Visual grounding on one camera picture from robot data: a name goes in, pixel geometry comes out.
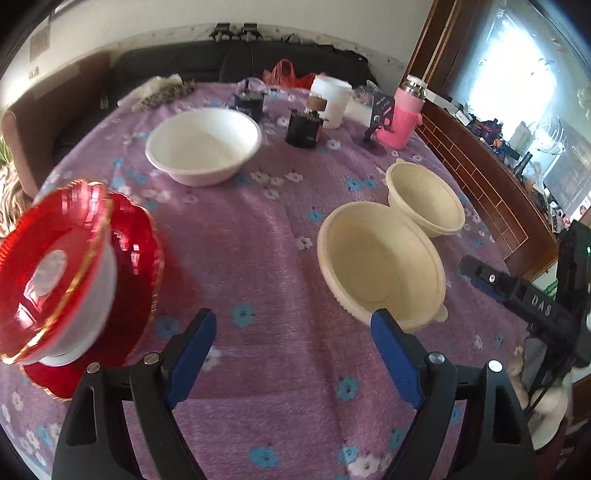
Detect red plate gold rim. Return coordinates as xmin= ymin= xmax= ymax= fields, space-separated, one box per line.
xmin=21 ymin=191 xmax=166 ymax=400
xmin=0 ymin=179 xmax=115 ymax=365

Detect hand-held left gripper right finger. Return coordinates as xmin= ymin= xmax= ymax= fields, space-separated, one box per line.
xmin=370 ymin=308 xmax=539 ymax=480

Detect cream plastic bowl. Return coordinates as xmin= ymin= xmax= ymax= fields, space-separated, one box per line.
xmin=317 ymin=202 xmax=448 ymax=332
xmin=385 ymin=158 xmax=466 ymax=238

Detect red plastic bag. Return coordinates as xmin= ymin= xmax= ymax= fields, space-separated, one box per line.
xmin=263 ymin=59 xmax=315 ymax=90

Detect clear plastic bag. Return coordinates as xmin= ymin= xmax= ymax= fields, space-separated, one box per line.
xmin=351 ymin=80 xmax=384 ymax=104

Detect black round device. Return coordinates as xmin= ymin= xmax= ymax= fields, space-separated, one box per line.
xmin=233 ymin=79 xmax=269 ymax=121

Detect black sofa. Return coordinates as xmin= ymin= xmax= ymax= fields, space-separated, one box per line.
xmin=51 ymin=41 xmax=379 ymax=153

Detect white foam bowl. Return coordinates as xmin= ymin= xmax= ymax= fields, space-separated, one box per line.
xmin=145 ymin=107 xmax=262 ymax=187
xmin=21 ymin=240 xmax=117 ymax=367

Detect person's right hand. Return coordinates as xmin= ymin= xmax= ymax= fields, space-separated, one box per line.
xmin=508 ymin=344 xmax=575 ymax=450

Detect black phone stand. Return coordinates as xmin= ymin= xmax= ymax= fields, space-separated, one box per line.
xmin=360 ymin=90 xmax=395 ymax=153

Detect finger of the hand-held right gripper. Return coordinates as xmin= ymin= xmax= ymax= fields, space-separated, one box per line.
xmin=458 ymin=255 xmax=518 ymax=301
xmin=471 ymin=281 xmax=509 ymax=305

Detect patterned blanket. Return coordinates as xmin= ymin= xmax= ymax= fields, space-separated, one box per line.
xmin=0 ymin=152 xmax=42 ymax=236

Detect dark bottle brown cap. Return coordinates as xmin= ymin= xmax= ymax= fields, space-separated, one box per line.
xmin=285 ymin=95 xmax=326 ymax=149

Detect purple floral tablecloth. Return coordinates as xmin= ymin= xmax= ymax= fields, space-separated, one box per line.
xmin=0 ymin=83 xmax=555 ymax=480

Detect wooden cabinet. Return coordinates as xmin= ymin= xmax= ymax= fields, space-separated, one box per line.
xmin=406 ymin=0 xmax=561 ymax=282

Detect pink wall panel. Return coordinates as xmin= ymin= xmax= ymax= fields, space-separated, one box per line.
xmin=30 ymin=30 xmax=51 ymax=58

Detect leopard print cloth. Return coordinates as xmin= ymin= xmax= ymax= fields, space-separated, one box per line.
xmin=131 ymin=79 xmax=197 ymax=112

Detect white flat box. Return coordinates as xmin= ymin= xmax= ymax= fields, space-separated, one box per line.
xmin=422 ymin=88 xmax=455 ymax=108

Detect pink thermos knit sleeve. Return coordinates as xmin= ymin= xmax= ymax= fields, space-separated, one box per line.
xmin=376 ymin=75 xmax=426 ymax=150

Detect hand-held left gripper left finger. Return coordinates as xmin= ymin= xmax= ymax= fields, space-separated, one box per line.
xmin=52 ymin=308 xmax=218 ymax=480

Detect white plastic jar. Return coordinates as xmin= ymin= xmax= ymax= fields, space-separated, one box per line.
xmin=308 ymin=75 xmax=352 ymax=130

